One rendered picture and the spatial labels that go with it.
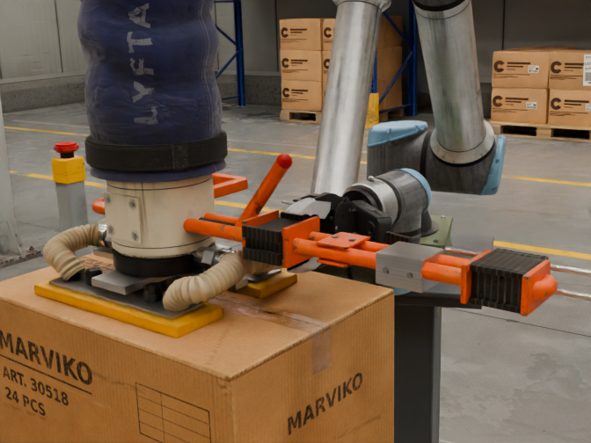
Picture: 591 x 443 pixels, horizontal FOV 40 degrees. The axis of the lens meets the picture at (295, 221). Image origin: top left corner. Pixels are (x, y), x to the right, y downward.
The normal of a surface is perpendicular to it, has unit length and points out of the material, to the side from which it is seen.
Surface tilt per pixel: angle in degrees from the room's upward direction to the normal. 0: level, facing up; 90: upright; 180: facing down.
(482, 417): 0
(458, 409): 0
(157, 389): 90
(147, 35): 70
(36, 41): 90
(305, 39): 91
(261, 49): 90
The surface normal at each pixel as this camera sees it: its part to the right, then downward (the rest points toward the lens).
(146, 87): 0.22, 0.06
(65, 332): -0.62, 0.22
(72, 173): 0.79, 0.14
